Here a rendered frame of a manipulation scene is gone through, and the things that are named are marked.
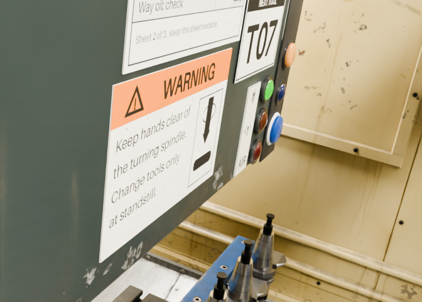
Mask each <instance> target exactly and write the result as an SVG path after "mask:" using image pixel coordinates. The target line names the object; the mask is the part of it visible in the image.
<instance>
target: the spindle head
mask: <svg viewBox="0 0 422 302"><path fill-rule="evenodd" d="M127 3H128V0H0V302H91V301H92V300H93V299H94V298H96V297H97V296H98V295H99V294H101V292H103V290H105V289H106V288H107V287H108V286H110V285H111V284H112V283H113V282H114V281H115V280H116V279H117V278H119V277H120V276H121V275H122V274H124V273H125V272H126V271H127V270H128V269H129V268H130V267H131V266H132V265H134V264H135V263H136V262H137V261H139V260H140V258H142V257H143V256H144V255H145V254H146V253H147V252H149V251H150V250H151V249H152V248H153V247H154V246H155V245H156V244H158V243H159V242H160V241H161V240H163V239H164V238H165V237H166V236H167V235H168V234H169V233H170V232H172V231H173V230H174V229H175V228H176V227H178V226H179V225H180V224H181V223H182V222H183V221H184V220H185V219H187V218H188V217H189V216H190V215H191V214H192V213H193V212H194V211H196V210H197V209H198V208H199V207H201V206H202V205H203V204H204V203H205V202H206V201H207V200H208V199H209V198H211V197H212V196H213V195H214V194H216V193H217V192H218V191H219V190H220V189H221V188H222V187H223V186H225V185H226V184H227V183H228V182H229V181H230V180H231V179H233V178H234V177H233V174H234V167H235V161H236V156H237V149H238V145H239V138H240V134H241V127H242V120H243V116H244V109H245V104H246V98H247V91H248V87H250V86H252V85H254V84H256V83H258V82H261V87H262V84H263V82H264V79H265V78H266V77H267V76H268V75H271V76H273V79H274V78H275V75H276V68H277V64H278V58H279V52H280V48H281V42H282V37H283V31H284V24H285V21H286V14H287V10H288V4H289V0H286V1H285V5H284V12H283V18H282V22H281V28H280V32H279V38H278V45H277V49H276V55H275V59H274V65H273V66H271V67H269V68H267V69H265V70H262V71H260V72H258V73H256V74H254V75H251V76H250V77H247V78H245V79H244V80H241V81H239V82H237V83H234V84H233V81H234V74H235V66H236V61H237V54H238V49H239V42H240V40H239V41H235V42H232V43H228V44H225V45H222V46H218V47H215V48H211V49H208V50H205V51H201V52H198V53H194V54H191V55H188V56H185V57H181V58H177V59H174V60H170V61H168V62H164V63H160V64H157V65H153V66H151V67H147V68H144V69H140V70H136V71H134V72H130V73H126V74H122V63H123V54H124V40H125V32H126V18H127ZM229 48H232V54H231V59H230V67H229V74H228V79H227V86H226V91H225V99H224V106H223V111H222V118H221V123H220V131H219V138H218V143H217V150H216V155H215V163H214V170H213V175H212V176H210V177H209V178H208V179H206V180H205V181H204V182H203V183H201V184H200V185H199V186H197V187H196V188H195V189H194V190H192V191H191V192H190V193H189V194H188V195H186V196H185V197H183V198H182V199H181V200H180V201H179V202H177V203H176V204H174V205H173V206H172V207H171V208H170V209H168V210H167V211H166V212H165V213H163V214H162V215H161V216H159V217H158V218H157V219H156V220H154V221H153V222H152V223H150V224H149V225H148V226H147V227H145V228H144V229H143V230H142V231H140V232H139V233H138V234H136V235H135V236H134V237H133V238H132V239H130V240H129V241H127V242H126V243H125V244H124V245H123V246H121V247H120V248H119V249H118V250H116V251H115V252H114V253H112V254H111V255H110V256H109V257H107V258H106V259H105V260H103V261H102V262H99V254H100V238H101V230H102V214H103V206H104V190H105V181H106V165H107V150H108V141H109V125H110V116H111V101H112V86H113V85H115V84H119V83H121V82H125V81H128V80H131V79H134V78H138V77H141V76H143V75H147V74H149V73H153V72H157V71H159V70H163V69H166V68H169V67H172V66H175V65H179V64H181V63H185V62H189V61H191V60H194V59H197V58H200V57H204V56H207V55H210V54H213V53H217V52H219V51H222V50H226V49H229ZM261 87H260V91H259V98H258V102H257V108H256V115H255V119H254V125H255V121H256V117H257V114H258V112H259V110H260V109H261V108H263V107H265V108H267V110H268V111H269V105H270V101H271V96H270V98H269V100H268V101H267V102H266V103H265V104H264V103H262V102H261V100H260V93H261ZM254 125H253V130H252V136H251V143H250V146H249V152H250V150H251V146H252V144H253V142H254V140H255V139H257V138H260V139H261V140H262V142H263V137H264V132H265V128H266V127H265V128H264V130H263V132H262V133H260V134H256V133H255V132H254ZM249 164H250V162H249V153H248V157H247V164H246V166H247V165H249Z"/></svg>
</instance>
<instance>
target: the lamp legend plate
mask: <svg viewBox="0 0 422 302"><path fill-rule="evenodd" d="M260 87H261V82H258V83H256V84H254V85H252V86H250V87H248V91H247V98H246V104H245V109H244V116H243V120H242V127H241V134H240V138H239V145H238V149H237V156H236V161H235V167H234V174H233V177H235V176H237V175H238V174H239V173H240V172H241V171H242V170H243V169H244V168H246V164H247V157H248V153H249V146H250V143H251V136H252V130H253V125H254V119H255V115H256V108H257V102H258V98H259V91H260Z"/></svg>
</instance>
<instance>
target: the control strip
mask: <svg viewBox="0 0 422 302"><path fill-rule="evenodd" d="M302 6H303V0H289V6H288V13H287V17H286V22H285V27H284V33H283V39H282V42H281V48H280V52H279V58H278V64H277V68H276V75H275V78H274V79H273V76H271V75H268V76H267V77H266V78H265V79H264V82H263V84H262V87H261V93H260V100H261V102H262V103H264V104H265V103H266V102H267V101H268V100H269V99H268V100H266V99H265V93H266V87H267V85H268V83H269V81H270V80H272V81H273V84H274V90H273V93H272V95H271V101H270V105H269V111H268V110H267V108H265V107H263V108H261V109H260V110H259V112H258V114H257V117H256V121H255V125H254V132H255V133H256V134H260V133H262V132H263V130H262V131H260V130H259V124H260V121H261V117H262V115H263V114H264V112H267V113H268V122H267V124H266V128H265V132H264V137H263V142H262V140H261V139H260V138H257V139H255V140H254V142H253V144H252V146H251V150H250V152H249V162H250V164H255V163H256V162H257V161H254V152H255V149H256V146H257V145H258V143H261V144H262V152H261V155H260V158H259V162H261V161H262V160H263V159H264V158H266V157H267V156H268V155H269V154H270V153H271V152H273V151H274V146H275V143H274V144H273V143H270V142H269V135H270V131H271V127H272V125H273V122H274V120H275V118H276V116H281V111H282V108H283V102H284V99H283V100H282V101H281V102H278V96H279V91H280V89H281V86H282V85H283V84H285V86H287V82H288V76H289V70H290V67H289V68H287V67H285V64H284V62H285V56H286V52H287V49H288V47H289V45H290V44H291V43H294V44H295V41H296V36H297V32H298V26H299V22H300V16H301V10H302Z"/></svg>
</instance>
